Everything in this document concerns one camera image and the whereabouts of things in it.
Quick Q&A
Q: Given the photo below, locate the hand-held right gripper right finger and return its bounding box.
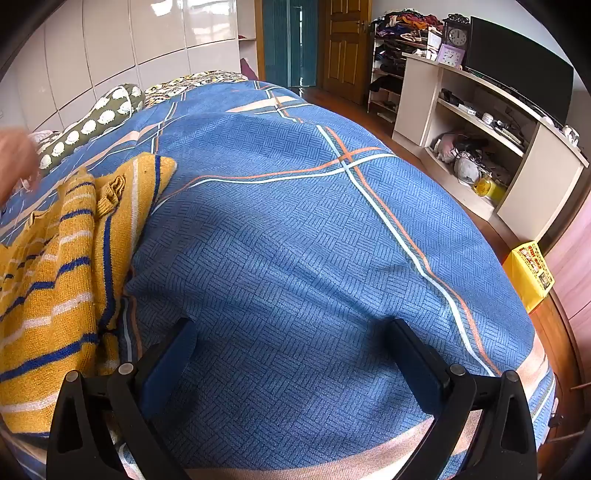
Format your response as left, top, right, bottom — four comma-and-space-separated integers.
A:
388, 318, 539, 480

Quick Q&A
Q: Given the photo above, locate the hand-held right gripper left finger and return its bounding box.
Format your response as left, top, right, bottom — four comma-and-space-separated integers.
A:
46, 318, 198, 480

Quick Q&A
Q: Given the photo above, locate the yellow striped knit sweater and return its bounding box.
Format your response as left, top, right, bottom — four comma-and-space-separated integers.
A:
0, 154, 178, 437

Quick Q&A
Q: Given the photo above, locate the open rack with clothes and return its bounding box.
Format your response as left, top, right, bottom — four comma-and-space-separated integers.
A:
367, 13, 444, 123

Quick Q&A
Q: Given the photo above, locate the person's left hand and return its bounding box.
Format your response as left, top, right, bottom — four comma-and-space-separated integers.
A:
0, 126, 42, 206

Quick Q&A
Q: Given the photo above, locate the yellow cardboard box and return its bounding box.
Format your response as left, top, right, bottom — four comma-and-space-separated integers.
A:
502, 240, 555, 313

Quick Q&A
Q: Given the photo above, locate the blue plaid bed sheet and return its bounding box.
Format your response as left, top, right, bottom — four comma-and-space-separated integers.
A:
0, 79, 557, 480

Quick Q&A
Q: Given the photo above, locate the pink bag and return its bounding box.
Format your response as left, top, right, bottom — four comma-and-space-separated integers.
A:
431, 131, 458, 162

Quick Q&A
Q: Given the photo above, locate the pink floral quilt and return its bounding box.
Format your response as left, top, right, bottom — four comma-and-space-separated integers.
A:
28, 130, 63, 148

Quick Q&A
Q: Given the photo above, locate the cream television cabinet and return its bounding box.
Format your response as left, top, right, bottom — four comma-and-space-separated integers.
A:
392, 52, 591, 232

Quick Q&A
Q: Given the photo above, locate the green dotted pillow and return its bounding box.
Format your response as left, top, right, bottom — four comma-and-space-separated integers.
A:
34, 83, 146, 172

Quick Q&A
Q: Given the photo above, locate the yellow patterned pillow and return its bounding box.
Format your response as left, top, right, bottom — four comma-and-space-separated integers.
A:
141, 70, 252, 109

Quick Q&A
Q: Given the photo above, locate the small pink clock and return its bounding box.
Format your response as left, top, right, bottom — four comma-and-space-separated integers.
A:
436, 44, 464, 68

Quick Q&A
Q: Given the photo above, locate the black television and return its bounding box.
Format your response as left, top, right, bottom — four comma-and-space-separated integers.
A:
464, 16, 575, 127

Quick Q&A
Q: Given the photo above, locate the brown wooden door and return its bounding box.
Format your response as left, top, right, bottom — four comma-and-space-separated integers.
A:
322, 0, 372, 104

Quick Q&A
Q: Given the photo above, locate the white glossy wardrobe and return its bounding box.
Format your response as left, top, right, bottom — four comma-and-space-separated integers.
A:
0, 0, 241, 134

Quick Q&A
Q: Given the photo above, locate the dark ornate table clock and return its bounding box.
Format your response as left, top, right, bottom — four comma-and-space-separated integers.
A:
442, 14, 472, 58

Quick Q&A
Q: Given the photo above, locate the teal glass door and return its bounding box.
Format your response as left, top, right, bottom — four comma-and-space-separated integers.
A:
261, 0, 319, 88

